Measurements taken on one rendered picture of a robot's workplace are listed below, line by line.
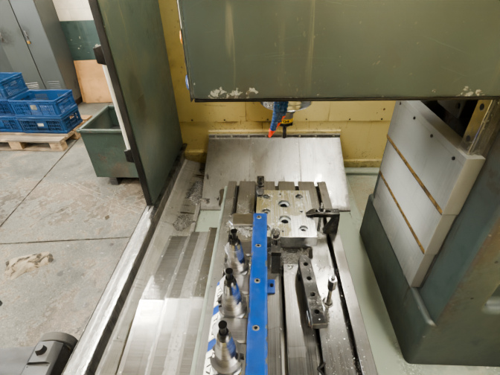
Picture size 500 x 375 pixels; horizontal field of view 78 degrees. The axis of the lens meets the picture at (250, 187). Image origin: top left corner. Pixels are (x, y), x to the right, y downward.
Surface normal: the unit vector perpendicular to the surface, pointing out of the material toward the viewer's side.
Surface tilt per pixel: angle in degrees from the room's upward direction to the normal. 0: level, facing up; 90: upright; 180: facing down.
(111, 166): 90
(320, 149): 24
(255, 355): 0
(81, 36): 90
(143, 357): 8
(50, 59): 90
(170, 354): 8
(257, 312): 0
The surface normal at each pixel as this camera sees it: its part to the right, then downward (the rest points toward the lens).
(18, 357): -0.03, -0.81
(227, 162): -0.04, -0.50
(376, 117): -0.04, 0.58
